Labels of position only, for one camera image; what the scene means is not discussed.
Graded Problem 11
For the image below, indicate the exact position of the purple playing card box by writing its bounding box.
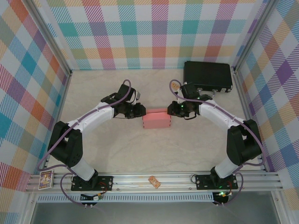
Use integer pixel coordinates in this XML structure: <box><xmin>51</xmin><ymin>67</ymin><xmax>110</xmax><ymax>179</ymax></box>
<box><xmin>38</xmin><ymin>170</ymin><xmax>55</xmax><ymax>190</ymax></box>

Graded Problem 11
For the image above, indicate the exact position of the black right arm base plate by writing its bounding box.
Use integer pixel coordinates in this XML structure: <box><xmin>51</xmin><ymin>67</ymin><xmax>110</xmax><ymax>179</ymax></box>
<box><xmin>195</xmin><ymin>174</ymin><xmax>239</xmax><ymax>190</ymax></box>

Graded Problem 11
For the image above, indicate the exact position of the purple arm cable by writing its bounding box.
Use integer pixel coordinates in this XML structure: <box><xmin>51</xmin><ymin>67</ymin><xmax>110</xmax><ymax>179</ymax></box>
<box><xmin>169</xmin><ymin>79</ymin><xmax>264</xmax><ymax>207</ymax></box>
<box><xmin>37</xmin><ymin>79</ymin><xmax>131</xmax><ymax>208</ymax></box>

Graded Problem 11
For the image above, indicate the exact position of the black case with silver handle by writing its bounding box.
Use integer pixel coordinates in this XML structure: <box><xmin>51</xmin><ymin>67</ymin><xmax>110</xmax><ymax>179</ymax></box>
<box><xmin>183</xmin><ymin>61</ymin><xmax>234</xmax><ymax>98</ymax></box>

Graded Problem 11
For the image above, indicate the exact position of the pink paper box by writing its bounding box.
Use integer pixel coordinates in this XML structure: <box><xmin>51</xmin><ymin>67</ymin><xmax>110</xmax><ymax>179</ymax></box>
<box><xmin>142</xmin><ymin>108</ymin><xmax>172</xmax><ymax>130</ymax></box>

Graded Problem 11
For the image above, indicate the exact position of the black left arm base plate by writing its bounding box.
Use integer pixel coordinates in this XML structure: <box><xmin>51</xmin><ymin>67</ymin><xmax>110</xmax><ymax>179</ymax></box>
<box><xmin>71</xmin><ymin>175</ymin><xmax>114</xmax><ymax>191</ymax></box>

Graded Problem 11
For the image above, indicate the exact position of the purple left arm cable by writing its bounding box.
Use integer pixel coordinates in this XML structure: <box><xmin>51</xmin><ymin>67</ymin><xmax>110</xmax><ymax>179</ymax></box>
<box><xmin>37</xmin><ymin>79</ymin><xmax>131</xmax><ymax>208</ymax></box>

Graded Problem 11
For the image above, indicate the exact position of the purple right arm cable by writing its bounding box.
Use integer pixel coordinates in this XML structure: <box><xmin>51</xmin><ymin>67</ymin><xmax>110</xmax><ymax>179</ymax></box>
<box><xmin>169</xmin><ymin>79</ymin><xmax>264</xmax><ymax>207</ymax></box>

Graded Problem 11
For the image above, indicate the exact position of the aluminium frame post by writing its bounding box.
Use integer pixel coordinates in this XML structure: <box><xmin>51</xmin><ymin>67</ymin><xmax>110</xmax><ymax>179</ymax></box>
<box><xmin>232</xmin><ymin>0</ymin><xmax>276</xmax><ymax>72</ymax></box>
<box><xmin>24</xmin><ymin>0</ymin><xmax>73</xmax><ymax>77</ymax></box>

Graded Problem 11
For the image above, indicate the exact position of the slotted grey cable duct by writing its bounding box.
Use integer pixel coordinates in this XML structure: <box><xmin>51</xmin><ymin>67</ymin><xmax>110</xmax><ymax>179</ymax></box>
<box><xmin>37</xmin><ymin>192</ymin><xmax>217</xmax><ymax>203</ymax></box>

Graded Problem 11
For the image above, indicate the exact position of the aluminium frame mounting rail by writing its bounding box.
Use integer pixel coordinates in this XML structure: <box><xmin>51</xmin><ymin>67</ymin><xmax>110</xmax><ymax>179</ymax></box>
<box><xmin>24</xmin><ymin>171</ymin><xmax>285</xmax><ymax>194</ymax></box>

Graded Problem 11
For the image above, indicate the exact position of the aluminium frame side rail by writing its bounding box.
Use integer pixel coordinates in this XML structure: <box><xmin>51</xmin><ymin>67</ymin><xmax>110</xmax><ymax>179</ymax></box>
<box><xmin>42</xmin><ymin>70</ymin><xmax>73</xmax><ymax>175</ymax></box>
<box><xmin>232</xmin><ymin>69</ymin><xmax>268</xmax><ymax>173</ymax></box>

